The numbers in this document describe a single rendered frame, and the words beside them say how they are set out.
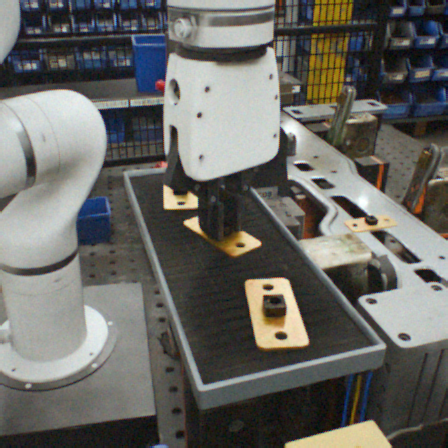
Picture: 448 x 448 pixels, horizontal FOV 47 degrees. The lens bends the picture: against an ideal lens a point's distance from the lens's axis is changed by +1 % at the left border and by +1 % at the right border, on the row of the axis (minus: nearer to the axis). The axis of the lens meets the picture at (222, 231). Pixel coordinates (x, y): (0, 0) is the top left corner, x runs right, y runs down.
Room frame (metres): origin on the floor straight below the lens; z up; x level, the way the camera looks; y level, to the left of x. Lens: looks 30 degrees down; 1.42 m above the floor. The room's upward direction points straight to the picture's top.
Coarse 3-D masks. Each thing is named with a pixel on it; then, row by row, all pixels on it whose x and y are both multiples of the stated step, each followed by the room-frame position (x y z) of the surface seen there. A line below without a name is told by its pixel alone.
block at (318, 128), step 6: (306, 126) 1.32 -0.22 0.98; (312, 126) 1.32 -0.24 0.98; (318, 126) 1.31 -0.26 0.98; (324, 126) 1.31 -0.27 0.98; (330, 126) 1.32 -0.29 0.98; (312, 132) 1.28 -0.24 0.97; (318, 132) 1.28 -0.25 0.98; (324, 132) 1.28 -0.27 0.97; (324, 138) 1.28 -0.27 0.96; (330, 144) 1.29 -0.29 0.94; (306, 168) 1.32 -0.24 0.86; (312, 180) 1.28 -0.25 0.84; (318, 180) 1.29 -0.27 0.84; (324, 180) 1.29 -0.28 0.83
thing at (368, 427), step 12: (372, 420) 0.21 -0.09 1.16; (336, 432) 0.20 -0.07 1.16; (348, 432) 0.20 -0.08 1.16; (360, 432) 0.20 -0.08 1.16; (372, 432) 0.20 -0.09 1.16; (288, 444) 0.20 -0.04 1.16; (300, 444) 0.20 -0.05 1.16; (312, 444) 0.20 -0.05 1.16; (324, 444) 0.20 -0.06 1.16; (336, 444) 0.20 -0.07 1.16; (348, 444) 0.20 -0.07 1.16; (360, 444) 0.20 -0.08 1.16; (372, 444) 0.20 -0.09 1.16; (384, 444) 0.20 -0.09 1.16
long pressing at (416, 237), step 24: (288, 120) 1.30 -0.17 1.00; (312, 144) 1.12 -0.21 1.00; (288, 168) 0.98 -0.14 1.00; (312, 168) 0.99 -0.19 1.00; (336, 168) 0.98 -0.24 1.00; (312, 192) 0.86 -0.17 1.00; (336, 192) 0.87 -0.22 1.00; (360, 192) 0.87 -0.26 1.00; (336, 216) 0.77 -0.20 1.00; (408, 216) 0.77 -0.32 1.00; (408, 240) 0.69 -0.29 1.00; (432, 240) 0.69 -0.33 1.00; (408, 264) 0.62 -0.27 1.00; (432, 264) 0.62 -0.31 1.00
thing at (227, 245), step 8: (184, 224) 0.45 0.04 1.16; (192, 224) 0.45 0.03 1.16; (224, 224) 0.44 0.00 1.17; (200, 232) 0.44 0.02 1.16; (224, 232) 0.43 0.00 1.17; (232, 232) 0.44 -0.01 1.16; (240, 232) 0.44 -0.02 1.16; (208, 240) 0.42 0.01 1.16; (216, 240) 0.42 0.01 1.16; (224, 240) 0.42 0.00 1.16; (232, 240) 0.42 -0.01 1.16; (240, 240) 0.42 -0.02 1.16; (248, 240) 0.42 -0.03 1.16; (256, 240) 0.42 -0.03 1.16; (224, 248) 0.41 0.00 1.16; (232, 248) 0.41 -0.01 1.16; (240, 248) 0.41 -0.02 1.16; (248, 248) 0.41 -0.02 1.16; (256, 248) 0.41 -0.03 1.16; (232, 256) 0.39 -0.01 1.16
